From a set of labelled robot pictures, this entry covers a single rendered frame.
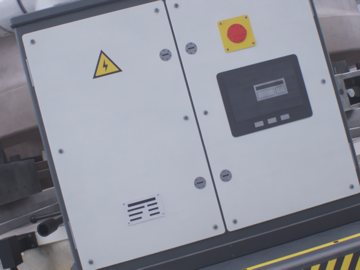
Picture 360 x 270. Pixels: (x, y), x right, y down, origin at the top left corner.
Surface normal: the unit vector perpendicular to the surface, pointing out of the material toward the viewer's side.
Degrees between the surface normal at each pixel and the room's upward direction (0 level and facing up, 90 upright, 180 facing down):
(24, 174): 90
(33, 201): 71
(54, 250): 90
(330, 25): 90
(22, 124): 90
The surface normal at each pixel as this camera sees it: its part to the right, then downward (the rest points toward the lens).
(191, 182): 0.07, -0.04
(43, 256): -0.19, 0.03
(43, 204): 0.91, -0.25
